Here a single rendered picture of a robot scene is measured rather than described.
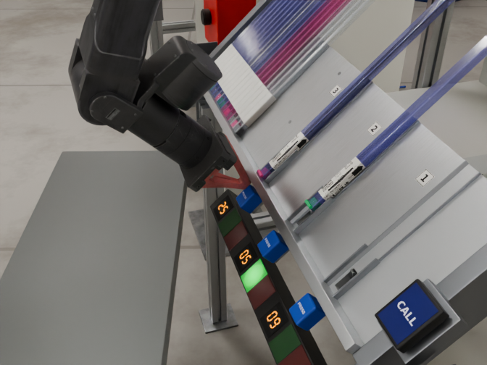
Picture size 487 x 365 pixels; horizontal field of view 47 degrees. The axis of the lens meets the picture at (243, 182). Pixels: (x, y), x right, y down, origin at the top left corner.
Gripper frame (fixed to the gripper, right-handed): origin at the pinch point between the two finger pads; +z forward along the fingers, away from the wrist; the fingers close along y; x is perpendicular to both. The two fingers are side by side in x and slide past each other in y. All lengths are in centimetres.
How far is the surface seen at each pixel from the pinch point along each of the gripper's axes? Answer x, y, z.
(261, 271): 4.1, -12.9, 2.0
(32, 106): 82, 183, 23
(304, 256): -2.7, -18.8, -1.0
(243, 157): -2.1, 3.0, -0.8
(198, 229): 44, 74, 57
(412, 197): -15.4, -20.7, 1.4
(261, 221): 16, 37, 40
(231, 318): 44, 36, 57
